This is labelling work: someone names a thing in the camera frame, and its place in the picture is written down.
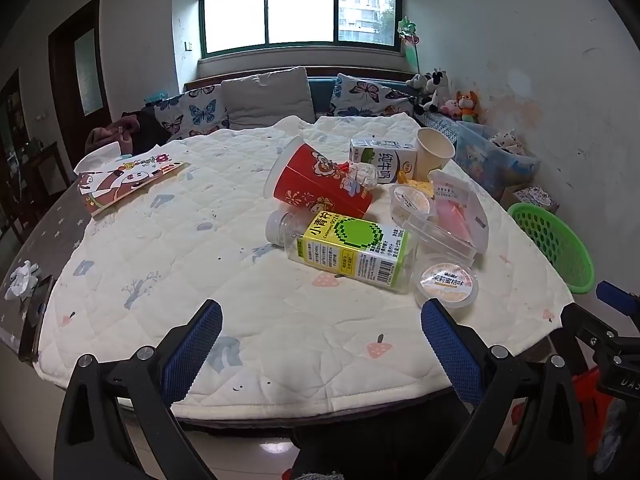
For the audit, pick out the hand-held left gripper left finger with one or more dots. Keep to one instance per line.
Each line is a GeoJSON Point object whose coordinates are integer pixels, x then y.
{"type": "Point", "coordinates": [192, 350]}

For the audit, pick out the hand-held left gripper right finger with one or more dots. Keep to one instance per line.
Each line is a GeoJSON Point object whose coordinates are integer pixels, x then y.
{"type": "Point", "coordinates": [450, 355]}

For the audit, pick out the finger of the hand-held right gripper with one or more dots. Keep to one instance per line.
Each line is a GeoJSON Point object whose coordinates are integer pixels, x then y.
{"type": "Point", "coordinates": [616, 294]}
{"type": "Point", "coordinates": [590, 325]}

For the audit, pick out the clear jelly cup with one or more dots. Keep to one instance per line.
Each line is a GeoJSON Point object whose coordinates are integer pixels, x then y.
{"type": "Point", "coordinates": [410, 202]}
{"type": "Point", "coordinates": [446, 282]}

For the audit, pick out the green plastic basket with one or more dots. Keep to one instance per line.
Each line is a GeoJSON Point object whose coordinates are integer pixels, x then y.
{"type": "Point", "coordinates": [555, 240]}

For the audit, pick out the clear plastic clamshell box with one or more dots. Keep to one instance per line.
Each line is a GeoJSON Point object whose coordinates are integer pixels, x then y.
{"type": "Point", "coordinates": [440, 240]}

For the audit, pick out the clear bottle with green label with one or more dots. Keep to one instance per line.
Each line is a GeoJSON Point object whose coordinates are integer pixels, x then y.
{"type": "Point", "coordinates": [345, 247]}

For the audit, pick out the orange peel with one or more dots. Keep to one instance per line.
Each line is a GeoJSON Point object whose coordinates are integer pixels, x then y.
{"type": "Point", "coordinates": [421, 187]}

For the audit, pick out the white paper ball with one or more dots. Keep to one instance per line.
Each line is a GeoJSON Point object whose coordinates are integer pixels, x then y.
{"type": "Point", "coordinates": [362, 175]}

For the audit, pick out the beige paper cup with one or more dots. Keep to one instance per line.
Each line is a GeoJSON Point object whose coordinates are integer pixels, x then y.
{"type": "Point", "coordinates": [432, 152]}

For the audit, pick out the white milk carton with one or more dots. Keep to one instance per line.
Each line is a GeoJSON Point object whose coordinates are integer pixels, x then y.
{"type": "Point", "coordinates": [382, 160]}

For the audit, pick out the red printed paper cup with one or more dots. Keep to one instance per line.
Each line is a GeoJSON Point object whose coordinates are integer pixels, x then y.
{"type": "Point", "coordinates": [320, 185]}

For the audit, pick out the red plastic object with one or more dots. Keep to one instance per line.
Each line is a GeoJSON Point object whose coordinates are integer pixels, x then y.
{"type": "Point", "coordinates": [587, 410]}

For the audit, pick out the white quilted blanket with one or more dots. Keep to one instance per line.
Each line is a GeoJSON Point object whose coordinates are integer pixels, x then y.
{"type": "Point", "coordinates": [200, 270]}

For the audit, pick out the cardboard box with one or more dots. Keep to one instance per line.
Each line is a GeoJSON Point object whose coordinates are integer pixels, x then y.
{"type": "Point", "coordinates": [532, 197]}

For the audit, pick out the clear plastic storage box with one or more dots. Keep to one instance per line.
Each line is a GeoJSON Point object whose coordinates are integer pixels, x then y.
{"type": "Point", "coordinates": [492, 165]}

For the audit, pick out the grey star tablecloth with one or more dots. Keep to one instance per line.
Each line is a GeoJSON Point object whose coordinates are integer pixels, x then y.
{"type": "Point", "coordinates": [60, 230]}

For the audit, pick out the crumpled white tissue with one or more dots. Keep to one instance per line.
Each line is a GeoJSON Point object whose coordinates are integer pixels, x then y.
{"type": "Point", "coordinates": [22, 277]}

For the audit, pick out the spotted white cloth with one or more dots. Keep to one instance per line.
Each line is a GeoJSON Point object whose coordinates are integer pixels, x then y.
{"type": "Point", "coordinates": [507, 141]}

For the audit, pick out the cartoon picture book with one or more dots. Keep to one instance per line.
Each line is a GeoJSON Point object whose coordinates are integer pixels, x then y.
{"type": "Point", "coordinates": [125, 175]}

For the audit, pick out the black clothing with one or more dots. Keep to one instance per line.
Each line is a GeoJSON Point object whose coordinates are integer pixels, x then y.
{"type": "Point", "coordinates": [150, 127]}

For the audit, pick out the dark wooden chair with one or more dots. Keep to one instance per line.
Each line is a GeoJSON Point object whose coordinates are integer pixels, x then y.
{"type": "Point", "coordinates": [45, 170]}

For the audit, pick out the butterfly print pillow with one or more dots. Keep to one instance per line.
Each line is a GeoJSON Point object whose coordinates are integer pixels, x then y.
{"type": "Point", "coordinates": [370, 97]}
{"type": "Point", "coordinates": [192, 112]}

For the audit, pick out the orange fox plush toy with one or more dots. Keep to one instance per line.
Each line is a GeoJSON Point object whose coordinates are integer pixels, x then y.
{"type": "Point", "coordinates": [467, 102]}

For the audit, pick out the pink plush toy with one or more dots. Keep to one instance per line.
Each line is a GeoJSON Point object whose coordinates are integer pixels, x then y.
{"type": "Point", "coordinates": [450, 107]}

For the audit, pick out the teal small object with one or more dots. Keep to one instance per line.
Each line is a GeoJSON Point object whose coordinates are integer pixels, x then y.
{"type": "Point", "coordinates": [155, 96]}

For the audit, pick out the dark wooden cabinet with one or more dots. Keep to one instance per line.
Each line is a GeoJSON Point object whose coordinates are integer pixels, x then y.
{"type": "Point", "coordinates": [12, 160]}

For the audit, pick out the grey pillow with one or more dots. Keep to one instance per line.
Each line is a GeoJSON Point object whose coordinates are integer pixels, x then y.
{"type": "Point", "coordinates": [270, 97]}

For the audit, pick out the cow plush toy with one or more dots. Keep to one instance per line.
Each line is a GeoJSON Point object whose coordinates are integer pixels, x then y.
{"type": "Point", "coordinates": [439, 87]}

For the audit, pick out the grey plush toy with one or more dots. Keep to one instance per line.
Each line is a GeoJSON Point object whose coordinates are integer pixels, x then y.
{"type": "Point", "coordinates": [417, 80]}

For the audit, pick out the dark wooden door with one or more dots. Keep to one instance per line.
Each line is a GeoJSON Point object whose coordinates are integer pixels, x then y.
{"type": "Point", "coordinates": [70, 85]}

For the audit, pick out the colourful pinwheel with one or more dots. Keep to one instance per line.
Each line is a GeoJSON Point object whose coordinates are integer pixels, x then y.
{"type": "Point", "coordinates": [410, 35]}

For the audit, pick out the window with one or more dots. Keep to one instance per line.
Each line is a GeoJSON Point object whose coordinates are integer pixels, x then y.
{"type": "Point", "coordinates": [300, 20]}

